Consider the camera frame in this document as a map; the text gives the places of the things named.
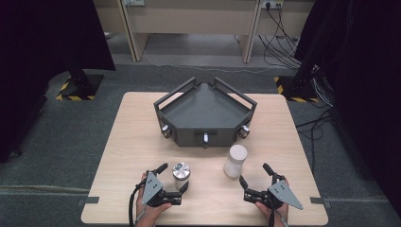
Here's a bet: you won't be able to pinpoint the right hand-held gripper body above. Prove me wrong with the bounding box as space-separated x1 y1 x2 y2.
243 173 305 211

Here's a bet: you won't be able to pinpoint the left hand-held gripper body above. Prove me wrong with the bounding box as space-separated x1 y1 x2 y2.
142 171 183 208

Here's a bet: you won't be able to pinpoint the glass jar with metal lid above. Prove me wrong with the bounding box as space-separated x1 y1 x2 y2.
171 162 192 191

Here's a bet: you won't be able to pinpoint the white jar with beige lid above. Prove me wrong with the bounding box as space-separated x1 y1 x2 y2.
223 144 249 179

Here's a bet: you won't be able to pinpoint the dark grey corner rack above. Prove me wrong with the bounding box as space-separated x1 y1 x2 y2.
153 76 258 149

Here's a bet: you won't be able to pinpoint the person's right hand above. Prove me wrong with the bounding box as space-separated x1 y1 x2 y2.
254 201 290 227

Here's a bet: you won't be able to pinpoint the person's left hand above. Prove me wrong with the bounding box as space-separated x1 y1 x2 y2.
135 171 173 227

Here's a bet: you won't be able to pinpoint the dark tape strip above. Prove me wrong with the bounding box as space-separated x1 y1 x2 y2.
77 196 100 208
309 196 333 209

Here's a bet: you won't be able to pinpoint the black striped-edge stand base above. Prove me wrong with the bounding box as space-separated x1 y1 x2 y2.
55 73 105 102
273 75 320 104

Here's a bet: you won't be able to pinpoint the black curtain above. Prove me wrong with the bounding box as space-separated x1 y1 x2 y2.
0 0 116 164
293 0 401 219

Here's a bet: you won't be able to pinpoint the beige desk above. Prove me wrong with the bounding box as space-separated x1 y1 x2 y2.
94 0 316 64

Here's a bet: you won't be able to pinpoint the white power strip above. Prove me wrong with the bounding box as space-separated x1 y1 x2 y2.
260 0 285 10

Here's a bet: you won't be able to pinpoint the thin grey right gripper cable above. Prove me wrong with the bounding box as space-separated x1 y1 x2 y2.
275 209 290 227

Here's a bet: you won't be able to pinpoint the thin grey gripper cable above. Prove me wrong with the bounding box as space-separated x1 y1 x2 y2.
135 207 148 227
275 209 290 227

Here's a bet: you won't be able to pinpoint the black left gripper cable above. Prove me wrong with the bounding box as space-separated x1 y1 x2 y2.
128 179 148 227

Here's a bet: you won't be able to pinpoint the thin grey left gripper cable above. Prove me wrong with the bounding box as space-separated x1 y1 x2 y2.
135 207 148 227

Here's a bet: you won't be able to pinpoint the black floor cables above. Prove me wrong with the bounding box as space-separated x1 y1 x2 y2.
295 70 336 173

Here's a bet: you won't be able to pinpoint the white cable on floor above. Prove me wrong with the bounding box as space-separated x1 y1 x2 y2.
141 49 299 76

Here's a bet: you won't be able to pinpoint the bundle of black cables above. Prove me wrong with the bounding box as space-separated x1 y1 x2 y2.
258 4 304 71

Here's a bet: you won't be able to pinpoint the white wall socket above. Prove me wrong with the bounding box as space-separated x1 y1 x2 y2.
123 0 147 8

